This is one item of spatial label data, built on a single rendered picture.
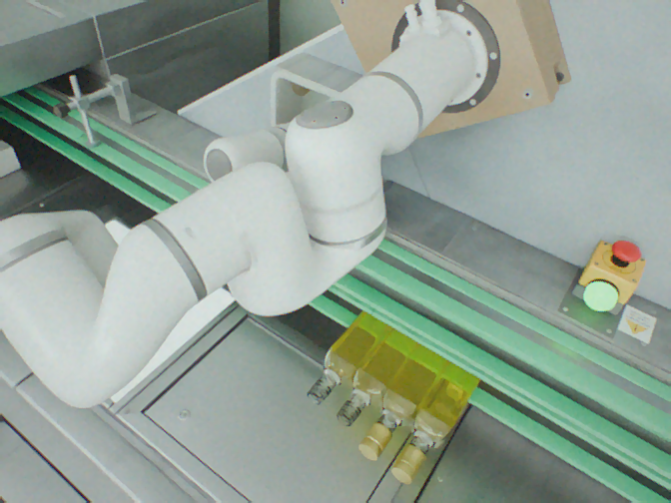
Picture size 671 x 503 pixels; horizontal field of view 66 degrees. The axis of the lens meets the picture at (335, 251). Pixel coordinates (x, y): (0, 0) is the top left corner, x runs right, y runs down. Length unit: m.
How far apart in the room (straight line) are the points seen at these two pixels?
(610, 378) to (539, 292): 0.16
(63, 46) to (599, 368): 1.32
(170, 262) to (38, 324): 0.12
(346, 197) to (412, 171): 0.46
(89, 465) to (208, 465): 0.20
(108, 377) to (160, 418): 0.55
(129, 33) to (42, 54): 0.24
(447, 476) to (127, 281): 0.73
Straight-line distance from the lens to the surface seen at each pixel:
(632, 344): 0.87
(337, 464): 0.94
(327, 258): 0.55
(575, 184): 0.87
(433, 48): 0.67
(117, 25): 1.55
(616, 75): 0.80
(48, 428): 1.08
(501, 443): 1.07
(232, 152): 0.73
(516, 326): 0.84
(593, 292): 0.84
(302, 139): 0.50
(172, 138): 1.28
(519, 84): 0.73
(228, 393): 1.01
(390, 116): 0.55
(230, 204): 0.45
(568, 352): 0.84
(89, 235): 0.59
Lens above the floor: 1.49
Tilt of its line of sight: 38 degrees down
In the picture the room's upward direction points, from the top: 134 degrees counter-clockwise
